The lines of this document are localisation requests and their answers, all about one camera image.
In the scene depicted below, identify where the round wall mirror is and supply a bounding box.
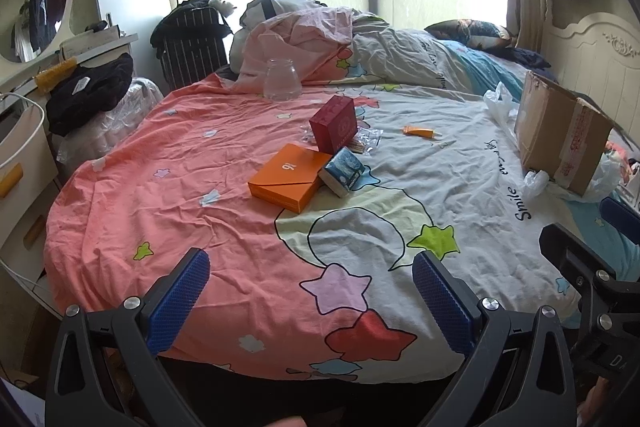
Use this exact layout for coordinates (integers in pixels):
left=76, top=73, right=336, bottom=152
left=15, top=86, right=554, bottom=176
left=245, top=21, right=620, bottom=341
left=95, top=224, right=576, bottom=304
left=0, top=0, right=76, bottom=64

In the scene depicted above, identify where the brown cardboard box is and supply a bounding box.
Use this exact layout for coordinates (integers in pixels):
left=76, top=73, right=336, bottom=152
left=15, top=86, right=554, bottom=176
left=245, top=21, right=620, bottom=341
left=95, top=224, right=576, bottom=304
left=514, top=70, right=615, bottom=198

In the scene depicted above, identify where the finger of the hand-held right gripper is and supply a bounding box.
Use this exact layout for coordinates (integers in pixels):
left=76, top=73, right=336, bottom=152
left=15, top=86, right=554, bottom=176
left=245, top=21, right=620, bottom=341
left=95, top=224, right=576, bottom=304
left=599, top=196, right=640, bottom=235
left=539, top=223, right=621, bottom=303

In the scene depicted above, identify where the dark blue cloth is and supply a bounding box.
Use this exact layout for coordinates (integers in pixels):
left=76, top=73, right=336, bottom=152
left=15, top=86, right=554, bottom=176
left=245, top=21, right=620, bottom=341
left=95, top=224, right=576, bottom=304
left=482, top=47, right=551, bottom=70

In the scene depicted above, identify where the blue patterned pack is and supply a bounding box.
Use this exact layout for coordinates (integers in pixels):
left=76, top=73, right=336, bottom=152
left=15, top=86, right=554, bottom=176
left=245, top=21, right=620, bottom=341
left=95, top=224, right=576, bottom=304
left=318, top=147, right=367, bottom=198

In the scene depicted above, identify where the star printed bed sheet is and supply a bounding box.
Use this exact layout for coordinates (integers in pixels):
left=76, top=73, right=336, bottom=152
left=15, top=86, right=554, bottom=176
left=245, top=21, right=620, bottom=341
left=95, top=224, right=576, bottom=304
left=44, top=72, right=640, bottom=383

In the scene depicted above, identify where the white flat box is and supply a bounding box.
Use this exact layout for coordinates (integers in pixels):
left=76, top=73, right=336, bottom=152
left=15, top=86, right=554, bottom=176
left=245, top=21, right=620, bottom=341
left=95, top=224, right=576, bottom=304
left=60, top=24, right=123, bottom=58

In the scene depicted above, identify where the dark patterned pillow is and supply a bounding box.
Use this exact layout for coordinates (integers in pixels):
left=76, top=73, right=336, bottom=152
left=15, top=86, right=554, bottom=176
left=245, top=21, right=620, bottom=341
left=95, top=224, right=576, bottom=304
left=425, top=19, right=513, bottom=52

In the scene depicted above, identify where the cream carved headboard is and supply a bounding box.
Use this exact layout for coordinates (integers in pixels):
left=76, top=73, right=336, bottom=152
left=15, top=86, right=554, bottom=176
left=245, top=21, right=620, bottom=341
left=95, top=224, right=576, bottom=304
left=542, top=0, right=640, bottom=92

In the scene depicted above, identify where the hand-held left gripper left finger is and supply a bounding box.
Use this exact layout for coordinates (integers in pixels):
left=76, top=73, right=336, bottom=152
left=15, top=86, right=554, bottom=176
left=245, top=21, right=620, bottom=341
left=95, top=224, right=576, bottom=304
left=45, top=248, right=211, bottom=427

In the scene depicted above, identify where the clear plastic wrapped bundle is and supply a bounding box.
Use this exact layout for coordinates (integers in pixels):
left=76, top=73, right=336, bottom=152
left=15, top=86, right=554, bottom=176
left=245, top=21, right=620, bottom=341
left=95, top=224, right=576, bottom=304
left=57, top=77, right=163, bottom=162

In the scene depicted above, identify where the black garment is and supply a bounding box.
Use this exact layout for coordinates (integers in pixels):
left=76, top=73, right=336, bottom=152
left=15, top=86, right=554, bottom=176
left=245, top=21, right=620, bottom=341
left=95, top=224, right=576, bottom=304
left=46, top=54, right=135, bottom=138

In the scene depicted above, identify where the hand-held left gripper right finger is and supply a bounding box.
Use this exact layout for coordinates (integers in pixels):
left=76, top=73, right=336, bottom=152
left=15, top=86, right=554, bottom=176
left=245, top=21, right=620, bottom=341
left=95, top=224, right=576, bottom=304
left=411, top=251, right=578, bottom=427

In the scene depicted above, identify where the clear glass jar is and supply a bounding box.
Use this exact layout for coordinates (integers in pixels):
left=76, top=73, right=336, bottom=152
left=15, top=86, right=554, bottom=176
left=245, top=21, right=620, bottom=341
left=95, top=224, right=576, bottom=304
left=262, top=58, right=302, bottom=102

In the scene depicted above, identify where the white plush toy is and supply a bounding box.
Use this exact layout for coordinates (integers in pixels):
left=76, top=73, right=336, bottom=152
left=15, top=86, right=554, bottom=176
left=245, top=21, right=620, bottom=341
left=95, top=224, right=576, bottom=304
left=207, top=0, right=238, bottom=18

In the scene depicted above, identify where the yellow comb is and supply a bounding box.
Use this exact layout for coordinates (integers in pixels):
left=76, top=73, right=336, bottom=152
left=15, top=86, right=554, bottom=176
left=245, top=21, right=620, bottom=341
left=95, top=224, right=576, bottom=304
left=34, top=59, right=78, bottom=95

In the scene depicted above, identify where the clear toothpick packet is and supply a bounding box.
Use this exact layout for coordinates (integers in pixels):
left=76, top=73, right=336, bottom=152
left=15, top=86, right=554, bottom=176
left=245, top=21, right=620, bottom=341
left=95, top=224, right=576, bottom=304
left=300, top=122, right=383, bottom=156

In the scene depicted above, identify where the red square box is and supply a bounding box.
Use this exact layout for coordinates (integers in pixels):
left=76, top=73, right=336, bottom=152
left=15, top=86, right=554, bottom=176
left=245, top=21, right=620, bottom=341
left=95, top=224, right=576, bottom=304
left=308, top=95, right=357, bottom=156

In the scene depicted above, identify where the orange cream tube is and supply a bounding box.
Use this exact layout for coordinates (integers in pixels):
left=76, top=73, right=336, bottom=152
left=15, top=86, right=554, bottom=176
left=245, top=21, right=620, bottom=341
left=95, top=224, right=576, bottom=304
left=403, top=125, right=443, bottom=140

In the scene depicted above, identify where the pink grey blue quilt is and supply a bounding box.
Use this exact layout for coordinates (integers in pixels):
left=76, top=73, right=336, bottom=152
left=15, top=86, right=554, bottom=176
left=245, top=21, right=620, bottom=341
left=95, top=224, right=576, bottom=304
left=229, top=4, right=531, bottom=94

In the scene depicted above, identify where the white dresser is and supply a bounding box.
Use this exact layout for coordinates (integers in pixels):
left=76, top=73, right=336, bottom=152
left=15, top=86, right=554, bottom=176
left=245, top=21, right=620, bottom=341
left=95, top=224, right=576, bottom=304
left=0, top=32, right=138, bottom=308

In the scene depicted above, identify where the orange box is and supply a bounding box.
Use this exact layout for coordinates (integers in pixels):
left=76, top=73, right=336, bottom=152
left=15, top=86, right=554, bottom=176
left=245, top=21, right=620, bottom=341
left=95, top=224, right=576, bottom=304
left=248, top=143, right=333, bottom=214

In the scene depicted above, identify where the black striped suitcase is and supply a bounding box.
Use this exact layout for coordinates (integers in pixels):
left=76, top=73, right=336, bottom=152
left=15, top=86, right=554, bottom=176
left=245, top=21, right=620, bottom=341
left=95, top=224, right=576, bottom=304
left=150, top=0, right=233, bottom=92

